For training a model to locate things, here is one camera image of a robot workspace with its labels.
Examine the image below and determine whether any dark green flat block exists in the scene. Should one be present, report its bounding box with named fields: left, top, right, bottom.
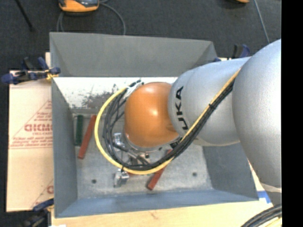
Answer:
left=74, top=114, right=84, bottom=147

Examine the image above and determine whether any brown cardboard board, red print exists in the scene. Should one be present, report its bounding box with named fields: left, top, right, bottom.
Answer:
left=6, top=70, right=55, bottom=212

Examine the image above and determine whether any red-brown flat block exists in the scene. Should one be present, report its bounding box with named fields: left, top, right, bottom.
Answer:
left=146, top=149, right=173, bottom=191
left=77, top=114, right=98, bottom=160

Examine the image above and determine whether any grey metal bin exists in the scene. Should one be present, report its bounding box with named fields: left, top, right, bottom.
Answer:
left=49, top=32, right=260, bottom=218

